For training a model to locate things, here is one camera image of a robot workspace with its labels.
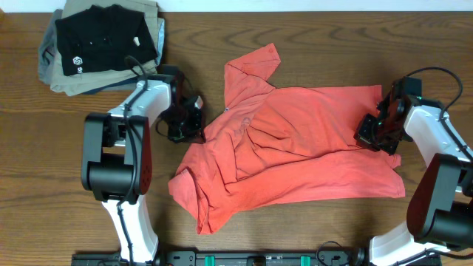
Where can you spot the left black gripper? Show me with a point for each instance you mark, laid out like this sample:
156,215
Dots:
188,130

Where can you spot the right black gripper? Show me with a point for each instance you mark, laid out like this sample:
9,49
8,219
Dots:
373,137

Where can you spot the red-orange t-shirt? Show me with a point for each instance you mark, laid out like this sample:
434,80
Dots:
281,145

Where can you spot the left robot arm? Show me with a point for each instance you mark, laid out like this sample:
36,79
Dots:
117,159

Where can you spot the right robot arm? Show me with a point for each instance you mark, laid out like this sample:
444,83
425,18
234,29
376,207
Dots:
436,224

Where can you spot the folded light blue garment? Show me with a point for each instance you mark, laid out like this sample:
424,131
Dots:
160,40

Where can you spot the folded grey garment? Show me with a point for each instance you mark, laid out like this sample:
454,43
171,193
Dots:
47,49

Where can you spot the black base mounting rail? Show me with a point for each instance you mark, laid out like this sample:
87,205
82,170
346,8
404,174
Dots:
191,258

